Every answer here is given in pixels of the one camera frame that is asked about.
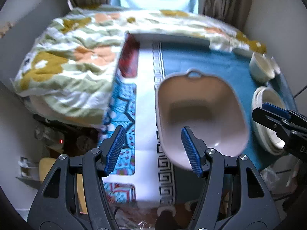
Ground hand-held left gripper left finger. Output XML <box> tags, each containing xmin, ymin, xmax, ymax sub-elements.
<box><xmin>27</xmin><ymin>126</ymin><xmax>126</xmax><ymax>230</ymax></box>

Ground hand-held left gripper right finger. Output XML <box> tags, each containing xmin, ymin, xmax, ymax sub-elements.
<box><xmin>181</xmin><ymin>126</ymin><xmax>281</xmax><ymax>230</ymax></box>

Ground floral blanket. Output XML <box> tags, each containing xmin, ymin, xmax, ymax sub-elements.
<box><xmin>11</xmin><ymin>3</ymin><xmax>267</xmax><ymax>128</ymax></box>

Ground colourful patterned cloth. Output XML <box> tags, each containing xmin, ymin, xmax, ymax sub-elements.
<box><xmin>97</xmin><ymin>35</ymin><xmax>141</xmax><ymax>203</ymax></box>

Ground pink square bowl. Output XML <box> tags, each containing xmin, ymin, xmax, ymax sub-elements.
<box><xmin>155</xmin><ymin>69</ymin><xmax>251</xmax><ymax>171</ymax></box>

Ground yellow box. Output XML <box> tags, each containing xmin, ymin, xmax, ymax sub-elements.
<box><xmin>39</xmin><ymin>158</ymin><xmax>59</xmax><ymax>186</ymax></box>

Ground white cups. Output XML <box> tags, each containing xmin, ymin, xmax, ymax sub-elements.
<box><xmin>249</xmin><ymin>52</ymin><xmax>276</xmax><ymax>84</ymax></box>

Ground white round bowl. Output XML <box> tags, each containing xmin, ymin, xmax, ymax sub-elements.
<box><xmin>262</xmin><ymin>54</ymin><xmax>282</xmax><ymax>77</ymax></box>

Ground teal patterned tablecloth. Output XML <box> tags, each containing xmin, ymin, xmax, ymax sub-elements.
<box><xmin>152</xmin><ymin>41</ymin><xmax>296</xmax><ymax>203</ymax></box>

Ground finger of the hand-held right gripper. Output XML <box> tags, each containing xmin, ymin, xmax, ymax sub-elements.
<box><xmin>262</xmin><ymin>103</ymin><xmax>292</xmax><ymax>121</ymax></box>
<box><xmin>252</xmin><ymin>107</ymin><xmax>291</xmax><ymax>137</ymax></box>

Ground black device with red light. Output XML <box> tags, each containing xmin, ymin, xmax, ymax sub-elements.
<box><xmin>33</xmin><ymin>121</ymin><xmax>69</xmax><ymax>150</ymax></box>

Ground clear plastic bag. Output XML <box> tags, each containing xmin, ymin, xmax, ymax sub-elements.
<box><xmin>260</xmin><ymin>153</ymin><xmax>303</xmax><ymax>195</ymax></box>

